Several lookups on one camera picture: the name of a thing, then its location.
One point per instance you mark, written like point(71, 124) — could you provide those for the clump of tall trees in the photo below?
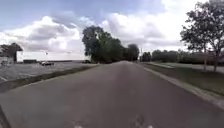
point(103, 46)

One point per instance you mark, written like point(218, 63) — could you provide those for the grey asphalt road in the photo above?
point(113, 96)

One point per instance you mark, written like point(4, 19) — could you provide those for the row of trees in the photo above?
point(166, 56)

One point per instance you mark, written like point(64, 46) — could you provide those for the long white building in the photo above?
point(50, 55)

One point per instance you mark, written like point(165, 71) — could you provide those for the dark car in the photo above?
point(46, 63)

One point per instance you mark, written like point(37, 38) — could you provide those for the grass verge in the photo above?
point(40, 78)
point(200, 78)

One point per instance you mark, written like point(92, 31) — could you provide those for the pale concrete kerb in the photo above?
point(186, 87)

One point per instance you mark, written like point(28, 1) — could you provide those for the grey parking lot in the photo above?
point(30, 70)

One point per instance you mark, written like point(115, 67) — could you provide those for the tall leafy trees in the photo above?
point(206, 30)

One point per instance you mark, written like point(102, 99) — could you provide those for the dark tree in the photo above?
point(11, 50)

